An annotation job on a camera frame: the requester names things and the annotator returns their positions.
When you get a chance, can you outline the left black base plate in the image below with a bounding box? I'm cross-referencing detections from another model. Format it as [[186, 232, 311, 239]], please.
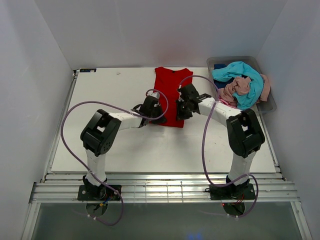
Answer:
[[77, 185, 122, 202]]

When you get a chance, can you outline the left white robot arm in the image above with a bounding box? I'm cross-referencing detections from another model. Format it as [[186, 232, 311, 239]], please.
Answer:
[[80, 92, 166, 200]]

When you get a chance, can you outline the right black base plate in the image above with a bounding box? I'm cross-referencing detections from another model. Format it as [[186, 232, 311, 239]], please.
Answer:
[[208, 183, 256, 201]]

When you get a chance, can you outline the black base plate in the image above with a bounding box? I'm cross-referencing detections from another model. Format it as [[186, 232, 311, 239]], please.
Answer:
[[77, 185, 122, 202], [208, 183, 256, 201]]

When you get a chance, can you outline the turquoise t shirt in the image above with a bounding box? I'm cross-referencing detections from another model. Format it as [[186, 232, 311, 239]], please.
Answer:
[[211, 61, 265, 110]]

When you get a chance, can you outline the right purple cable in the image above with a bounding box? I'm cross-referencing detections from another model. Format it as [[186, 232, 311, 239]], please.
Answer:
[[177, 74, 259, 219]]

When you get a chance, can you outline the dark blue t shirt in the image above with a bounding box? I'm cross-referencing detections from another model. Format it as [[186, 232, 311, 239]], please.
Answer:
[[213, 63, 234, 89]]

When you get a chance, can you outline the pink t shirt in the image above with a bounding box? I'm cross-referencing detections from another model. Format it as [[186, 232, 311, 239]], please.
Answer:
[[219, 98, 237, 109]]

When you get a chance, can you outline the blue label sticker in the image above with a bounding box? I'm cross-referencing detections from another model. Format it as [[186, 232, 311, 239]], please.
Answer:
[[79, 68, 97, 73]]

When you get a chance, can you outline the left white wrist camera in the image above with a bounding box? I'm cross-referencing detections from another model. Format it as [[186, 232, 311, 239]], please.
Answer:
[[146, 91, 161, 99]]

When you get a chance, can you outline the purple cable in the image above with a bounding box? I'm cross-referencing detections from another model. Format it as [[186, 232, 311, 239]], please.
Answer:
[[60, 88, 170, 226], [177, 74, 259, 219]]

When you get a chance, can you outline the beige t shirt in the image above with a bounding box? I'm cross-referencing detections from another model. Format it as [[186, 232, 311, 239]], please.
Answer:
[[218, 74, 271, 110]]

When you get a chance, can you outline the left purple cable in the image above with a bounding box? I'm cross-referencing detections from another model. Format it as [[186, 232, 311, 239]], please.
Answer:
[[60, 88, 170, 226]]

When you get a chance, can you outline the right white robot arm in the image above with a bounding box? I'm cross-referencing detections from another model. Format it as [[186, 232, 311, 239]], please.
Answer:
[[176, 84, 265, 201]]

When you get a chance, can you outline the red t shirt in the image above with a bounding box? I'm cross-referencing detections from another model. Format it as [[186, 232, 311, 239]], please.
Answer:
[[154, 66, 194, 128]]

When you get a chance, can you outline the clear plastic bin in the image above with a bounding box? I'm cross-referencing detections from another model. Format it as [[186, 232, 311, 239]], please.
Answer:
[[206, 55, 277, 115]]

